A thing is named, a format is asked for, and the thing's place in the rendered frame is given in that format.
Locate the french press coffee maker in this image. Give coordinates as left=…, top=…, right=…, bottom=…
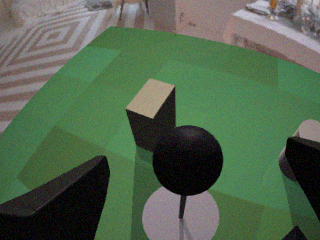
left=143, top=124, right=224, bottom=240

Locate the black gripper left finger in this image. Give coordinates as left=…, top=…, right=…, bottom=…
left=0, top=155, right=111, bottom=240

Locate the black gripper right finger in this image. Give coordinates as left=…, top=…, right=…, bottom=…
left=285, top=136, right=320, bottom=221

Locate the black and beige box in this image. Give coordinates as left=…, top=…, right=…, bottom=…
left=125, top=79, right=175, bottom=152

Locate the black flat rectangular pad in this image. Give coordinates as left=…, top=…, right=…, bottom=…
left=283, top=225, right=308, bottom=240

